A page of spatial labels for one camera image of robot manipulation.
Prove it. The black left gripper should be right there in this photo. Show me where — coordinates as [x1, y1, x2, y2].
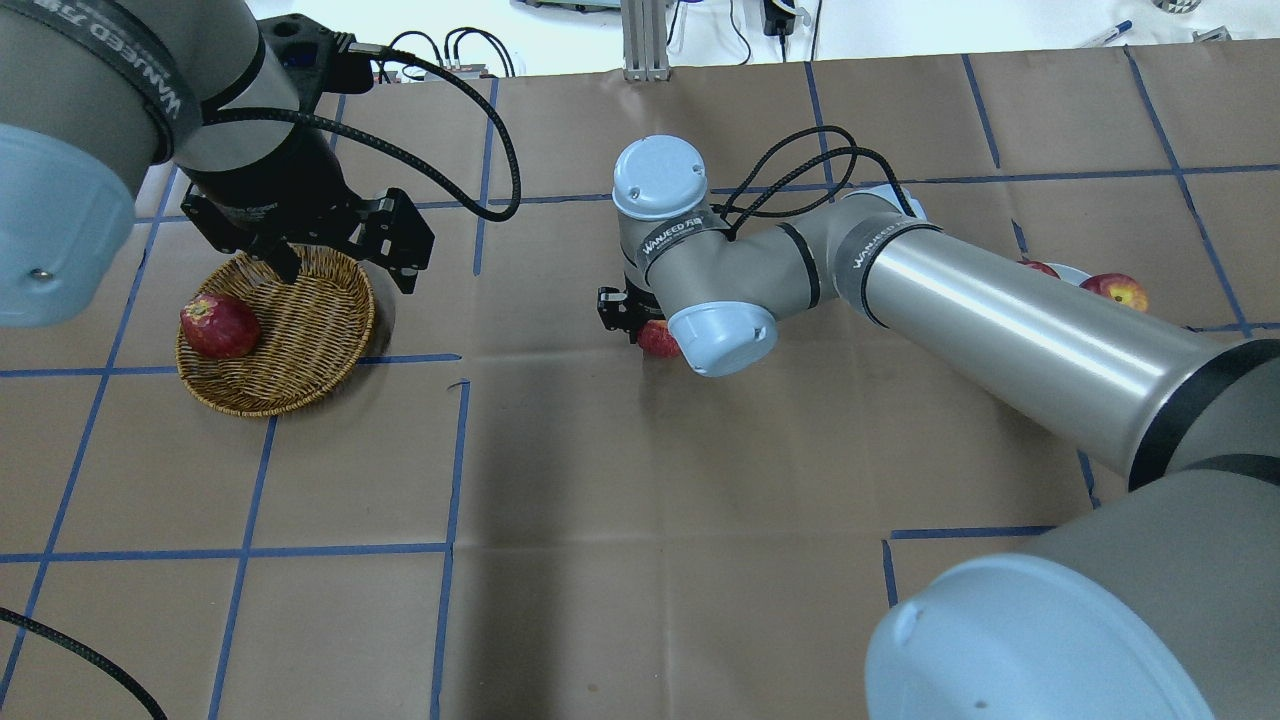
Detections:
[180, 15, 435, 293]

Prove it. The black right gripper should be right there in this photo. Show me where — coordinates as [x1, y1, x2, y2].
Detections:
[596, 263, 666, 345]

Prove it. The red yellow apple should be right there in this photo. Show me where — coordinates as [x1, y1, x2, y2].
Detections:
[636, 320, 684, 359]

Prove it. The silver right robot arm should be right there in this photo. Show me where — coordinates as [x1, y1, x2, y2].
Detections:
[598, 135, 1279, 719]

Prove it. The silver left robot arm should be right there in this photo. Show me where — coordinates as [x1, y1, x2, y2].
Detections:
[1, 1, 435, 327]

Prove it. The woven wicker basket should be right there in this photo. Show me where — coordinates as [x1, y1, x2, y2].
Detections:
[175, 245, 376, 418]

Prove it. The red apple in basket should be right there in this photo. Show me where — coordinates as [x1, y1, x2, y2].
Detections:
[180, 293, 262, 359]

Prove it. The red apple on plate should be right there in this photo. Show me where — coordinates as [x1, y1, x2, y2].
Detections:
[1018, 260, 1061, 279]
[1079, 272, 1149, 313]

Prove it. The light blue plate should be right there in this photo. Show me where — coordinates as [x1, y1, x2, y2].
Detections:
[1044, 263, 1092, 287]

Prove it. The black power adapter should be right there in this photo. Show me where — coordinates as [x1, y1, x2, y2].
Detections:
[762, 0, 799, 37]

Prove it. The blue white pen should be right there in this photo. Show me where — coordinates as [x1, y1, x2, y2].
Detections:
[1076, 20, 1133, 49]

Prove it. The aluminium frame post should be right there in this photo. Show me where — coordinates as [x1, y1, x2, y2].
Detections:
[620, 0, 671, 83]

